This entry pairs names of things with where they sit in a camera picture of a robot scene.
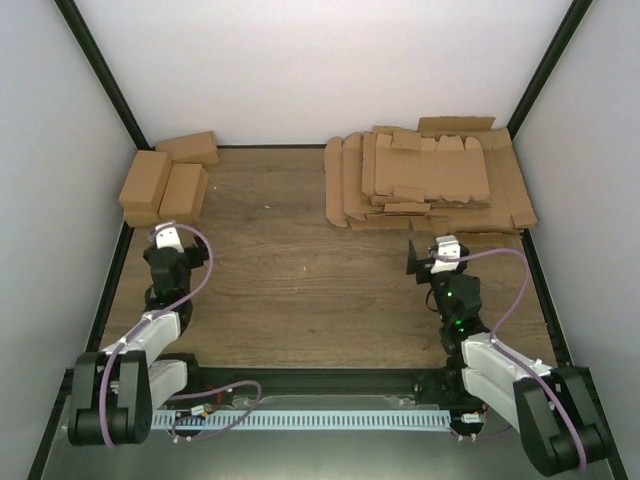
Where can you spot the black aluminium frame rail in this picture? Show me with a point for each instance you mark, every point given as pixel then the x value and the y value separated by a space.
pixel 424 386

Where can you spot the black corner post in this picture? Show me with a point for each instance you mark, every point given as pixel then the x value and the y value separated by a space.
pixel 84 38
pixel 552 55

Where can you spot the right black corner post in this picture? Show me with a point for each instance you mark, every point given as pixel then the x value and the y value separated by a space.
pixel 552 55

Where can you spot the light blue slotted cable duct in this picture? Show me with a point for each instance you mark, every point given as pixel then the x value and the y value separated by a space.
pixel 307 420

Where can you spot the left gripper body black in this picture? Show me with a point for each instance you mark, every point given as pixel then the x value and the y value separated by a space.
pixel 198 258

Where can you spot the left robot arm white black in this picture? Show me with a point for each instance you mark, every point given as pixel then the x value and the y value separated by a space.
pixel 115 391

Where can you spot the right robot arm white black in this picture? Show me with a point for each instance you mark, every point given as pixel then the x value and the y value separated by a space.
pixel 551 408

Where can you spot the stack of flat cardboard sheets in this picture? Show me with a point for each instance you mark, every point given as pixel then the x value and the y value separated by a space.
pixel 448 175

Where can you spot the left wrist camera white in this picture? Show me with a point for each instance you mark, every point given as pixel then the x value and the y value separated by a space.
pixel 166 236

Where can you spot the folded cardboard box back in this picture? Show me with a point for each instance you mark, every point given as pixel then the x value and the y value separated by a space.
pixel 199 148

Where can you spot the cardboard box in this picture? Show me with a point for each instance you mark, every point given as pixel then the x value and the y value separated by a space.
pixel 184 194
pixel 141 219
pixel 199 148
pixel 146 181

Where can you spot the left black corner post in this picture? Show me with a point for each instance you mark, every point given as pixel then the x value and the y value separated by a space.
pixel 84 38

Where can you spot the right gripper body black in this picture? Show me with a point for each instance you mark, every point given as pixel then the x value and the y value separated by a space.
pixel 423 267

